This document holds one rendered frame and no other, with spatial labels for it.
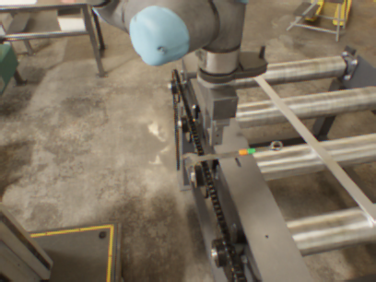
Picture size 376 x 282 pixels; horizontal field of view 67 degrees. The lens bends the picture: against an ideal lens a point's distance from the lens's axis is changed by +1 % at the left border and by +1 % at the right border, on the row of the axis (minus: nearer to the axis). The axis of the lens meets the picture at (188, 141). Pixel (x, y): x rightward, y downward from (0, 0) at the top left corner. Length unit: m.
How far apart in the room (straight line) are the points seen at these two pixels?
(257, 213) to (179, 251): 1.26
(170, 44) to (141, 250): 1.60
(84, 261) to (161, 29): 1.33
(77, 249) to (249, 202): 1.12
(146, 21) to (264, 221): 0.45
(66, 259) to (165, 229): 0.63
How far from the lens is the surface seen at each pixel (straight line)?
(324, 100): 1.45
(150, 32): 0.39
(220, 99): 0.51
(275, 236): 0.63
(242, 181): 0.68
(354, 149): 1.26
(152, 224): 1.95
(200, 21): 0.42
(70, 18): 3.16
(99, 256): 1.56
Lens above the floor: 1.71
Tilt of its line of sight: 46 degrees down
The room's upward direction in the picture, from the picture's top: straight up
